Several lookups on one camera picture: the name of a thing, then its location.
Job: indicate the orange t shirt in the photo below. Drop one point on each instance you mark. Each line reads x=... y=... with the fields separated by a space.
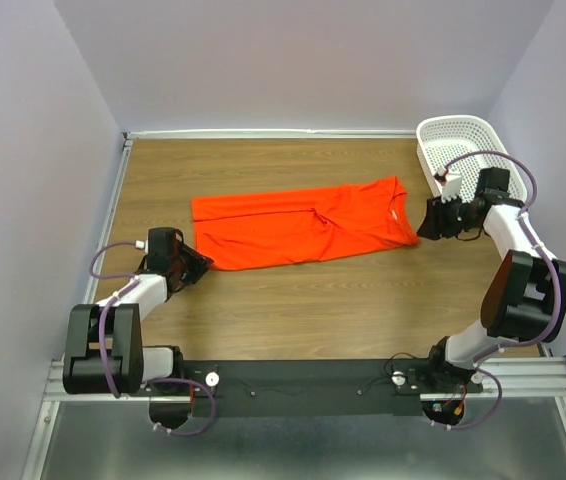
x=262 y=230

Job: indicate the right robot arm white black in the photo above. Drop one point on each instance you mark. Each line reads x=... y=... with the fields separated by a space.
x=525 y=303

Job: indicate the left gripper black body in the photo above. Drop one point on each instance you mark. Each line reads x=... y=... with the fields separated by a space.
x=189 y=263

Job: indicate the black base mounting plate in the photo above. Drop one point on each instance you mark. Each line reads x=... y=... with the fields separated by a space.
x=400 y=386

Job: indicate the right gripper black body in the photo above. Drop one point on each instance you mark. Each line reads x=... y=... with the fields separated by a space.
x=457 y=218

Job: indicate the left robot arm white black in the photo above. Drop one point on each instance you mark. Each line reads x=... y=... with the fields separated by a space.
x=104 y=351

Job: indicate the white perforated plastic basket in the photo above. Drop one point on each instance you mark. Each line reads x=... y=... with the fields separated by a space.
x=444 y=138

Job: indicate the aluminium frame rail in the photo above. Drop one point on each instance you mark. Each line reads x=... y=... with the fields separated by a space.
x=537 y=377

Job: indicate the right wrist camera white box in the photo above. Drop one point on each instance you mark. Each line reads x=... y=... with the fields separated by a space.
x=451 y=184

